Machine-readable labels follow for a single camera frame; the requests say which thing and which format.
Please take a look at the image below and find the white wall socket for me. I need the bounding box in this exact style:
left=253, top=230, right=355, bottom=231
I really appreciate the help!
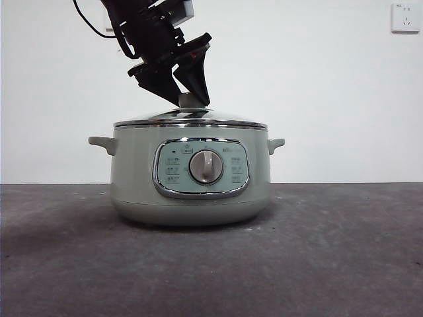
left=391, top=3, right=422, bottom=34

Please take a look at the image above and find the glass lid with round knob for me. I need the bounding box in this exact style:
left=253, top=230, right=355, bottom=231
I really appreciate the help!
left=112, top=92, right=269, bottom=128

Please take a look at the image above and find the pale green electric pot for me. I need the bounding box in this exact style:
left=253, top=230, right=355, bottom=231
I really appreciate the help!
left=87, top=122, right=286, bottom=227

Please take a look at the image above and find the black cable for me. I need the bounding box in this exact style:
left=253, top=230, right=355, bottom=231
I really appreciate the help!
left=72, top=0, right=117, bottom=39

